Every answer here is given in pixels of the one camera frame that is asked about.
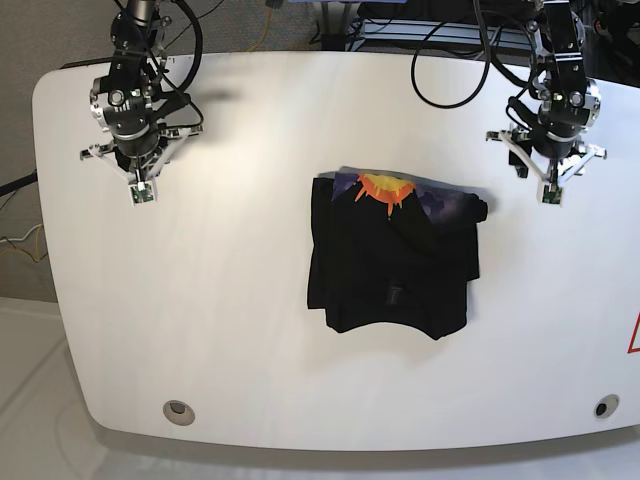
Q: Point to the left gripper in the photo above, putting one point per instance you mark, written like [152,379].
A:
[562,115]

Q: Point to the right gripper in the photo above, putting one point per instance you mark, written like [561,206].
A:
[125,112]

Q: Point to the black T-shirt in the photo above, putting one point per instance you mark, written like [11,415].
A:
[392,250]

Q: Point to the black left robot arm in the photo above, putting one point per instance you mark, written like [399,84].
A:
[558,62]

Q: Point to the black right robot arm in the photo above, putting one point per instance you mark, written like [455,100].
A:
[137,32]

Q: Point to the red tape rectangle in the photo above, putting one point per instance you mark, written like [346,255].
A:
[634,345]

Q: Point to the right table grommet hole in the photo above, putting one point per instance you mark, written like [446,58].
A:
[606,406]

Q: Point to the table grommet hole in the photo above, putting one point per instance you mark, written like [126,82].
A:
[606,406]
[178,413]

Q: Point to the left table grommet hole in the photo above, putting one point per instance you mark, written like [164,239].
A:
[178,413]

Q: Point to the aluminium frame rail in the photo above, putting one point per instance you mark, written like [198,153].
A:
[450,34]

